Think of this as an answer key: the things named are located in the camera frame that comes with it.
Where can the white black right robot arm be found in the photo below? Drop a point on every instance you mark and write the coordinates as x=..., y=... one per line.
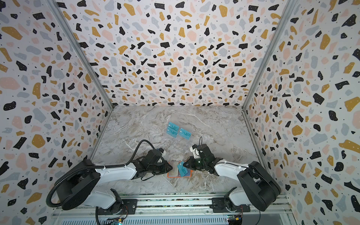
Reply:
x=258, y=188

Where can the aluminium corner post left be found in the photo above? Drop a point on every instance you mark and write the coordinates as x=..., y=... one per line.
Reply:
x=53, y=6

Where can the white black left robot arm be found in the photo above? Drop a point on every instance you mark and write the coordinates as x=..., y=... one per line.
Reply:
x=81, y=185

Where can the teal vip card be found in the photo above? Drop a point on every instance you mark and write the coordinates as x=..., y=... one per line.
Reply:
x=183, y=171
x=172, y=132
x=173, y=127
x=185, y=134

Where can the orange card holder wallet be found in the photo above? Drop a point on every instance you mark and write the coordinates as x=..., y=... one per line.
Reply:
x=174, y=172

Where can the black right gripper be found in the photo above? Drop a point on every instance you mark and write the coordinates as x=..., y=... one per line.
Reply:
x=192, y=162

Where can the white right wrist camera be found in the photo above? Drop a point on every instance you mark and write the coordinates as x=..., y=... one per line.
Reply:
x=194, y=151

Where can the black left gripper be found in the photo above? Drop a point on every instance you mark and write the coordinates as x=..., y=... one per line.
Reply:
x=167, y=168

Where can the aluminium corner post right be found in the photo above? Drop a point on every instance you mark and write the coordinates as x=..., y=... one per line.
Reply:
x=290, y=6

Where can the aluminium corner post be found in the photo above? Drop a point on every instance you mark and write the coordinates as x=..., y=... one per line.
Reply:
x=53, y=6
x=290, y=6

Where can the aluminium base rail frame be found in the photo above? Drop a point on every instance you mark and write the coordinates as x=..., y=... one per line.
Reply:
x=197, y=209

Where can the clear acrylic card display stand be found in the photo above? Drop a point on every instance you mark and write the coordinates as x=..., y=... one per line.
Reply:
x=178, y=144

